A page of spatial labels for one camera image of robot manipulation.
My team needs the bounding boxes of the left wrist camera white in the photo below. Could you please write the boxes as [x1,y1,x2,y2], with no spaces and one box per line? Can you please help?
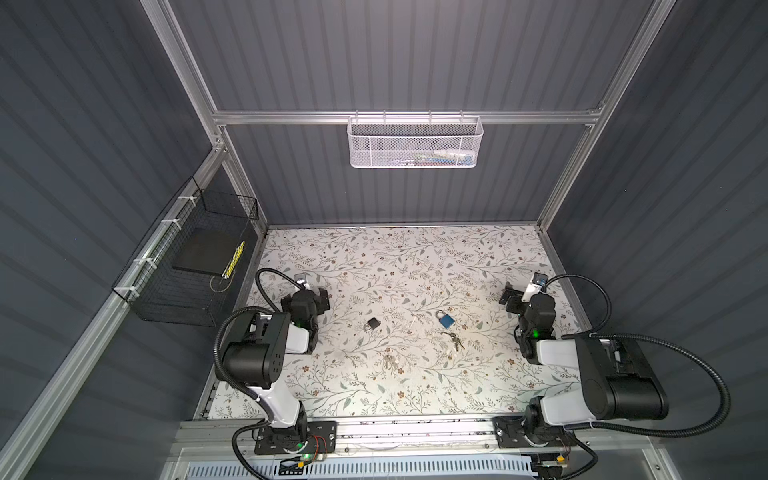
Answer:
[294,273,309,287]

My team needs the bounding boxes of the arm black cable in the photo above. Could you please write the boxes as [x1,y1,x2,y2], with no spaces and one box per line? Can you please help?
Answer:
[539,274,732,438]
[213,268,307,385]

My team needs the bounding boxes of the silver keys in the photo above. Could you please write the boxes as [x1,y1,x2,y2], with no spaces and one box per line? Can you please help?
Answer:
[384,354,401,374]

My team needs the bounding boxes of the blue padlock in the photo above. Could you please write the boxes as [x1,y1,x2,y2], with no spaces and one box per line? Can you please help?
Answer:
[436,310,455,329]

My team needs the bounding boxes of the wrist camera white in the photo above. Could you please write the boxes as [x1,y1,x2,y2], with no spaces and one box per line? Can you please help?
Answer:
[294,273,309,287]
[521,272,549,303]

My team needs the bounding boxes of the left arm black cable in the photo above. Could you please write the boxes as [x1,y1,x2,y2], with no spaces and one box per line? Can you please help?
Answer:
[213,268,307,385]

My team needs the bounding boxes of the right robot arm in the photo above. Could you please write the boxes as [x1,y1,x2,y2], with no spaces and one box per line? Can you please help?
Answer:
[499,273,669,447]

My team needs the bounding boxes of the keys near blue padlock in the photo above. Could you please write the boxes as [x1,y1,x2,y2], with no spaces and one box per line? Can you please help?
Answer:
[444,332,464,351]

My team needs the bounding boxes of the floral table mat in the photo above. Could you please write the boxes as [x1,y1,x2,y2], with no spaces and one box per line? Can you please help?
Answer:
[248,225,578,417]

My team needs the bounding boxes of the black box in basket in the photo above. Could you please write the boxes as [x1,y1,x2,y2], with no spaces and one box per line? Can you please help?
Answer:
[171,228,241,276]

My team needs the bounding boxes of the yellow tool in basket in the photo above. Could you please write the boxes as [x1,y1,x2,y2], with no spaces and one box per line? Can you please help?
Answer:
[222,241,245,279]

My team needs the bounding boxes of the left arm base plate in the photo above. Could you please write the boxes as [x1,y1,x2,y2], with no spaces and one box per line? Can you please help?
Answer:
[253,421,338,455]

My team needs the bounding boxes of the small black padlock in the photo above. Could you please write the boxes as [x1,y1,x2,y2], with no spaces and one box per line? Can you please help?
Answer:
[364,318,381,332]

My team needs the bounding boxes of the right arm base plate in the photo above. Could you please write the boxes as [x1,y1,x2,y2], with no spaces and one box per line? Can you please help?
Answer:
[491,416,573,448]

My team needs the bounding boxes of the white wire mesh basket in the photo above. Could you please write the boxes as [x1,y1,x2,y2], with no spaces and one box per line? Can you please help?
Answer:
[346,114,484,169]

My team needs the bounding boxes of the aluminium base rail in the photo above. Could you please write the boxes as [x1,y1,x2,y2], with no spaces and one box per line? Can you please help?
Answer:
[173,413,655,457]

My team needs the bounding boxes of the items in white basket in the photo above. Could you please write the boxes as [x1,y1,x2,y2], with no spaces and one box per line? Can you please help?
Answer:
[390,149,476,167]

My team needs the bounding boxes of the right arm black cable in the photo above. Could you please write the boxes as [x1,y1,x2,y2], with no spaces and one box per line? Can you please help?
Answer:
[539,274,732,438]

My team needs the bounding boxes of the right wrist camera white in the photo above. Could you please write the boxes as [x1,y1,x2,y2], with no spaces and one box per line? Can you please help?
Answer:
[521,272,549,303]

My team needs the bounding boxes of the black wire basket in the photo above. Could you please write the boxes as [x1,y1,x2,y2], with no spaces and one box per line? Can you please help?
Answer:
[113,180,259,327]

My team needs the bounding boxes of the white vented panel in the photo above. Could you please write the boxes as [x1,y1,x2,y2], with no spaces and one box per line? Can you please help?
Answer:
[182,455,538,480]

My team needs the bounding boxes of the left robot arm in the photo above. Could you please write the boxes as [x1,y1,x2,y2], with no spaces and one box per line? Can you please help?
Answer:
[213,288,330,451]

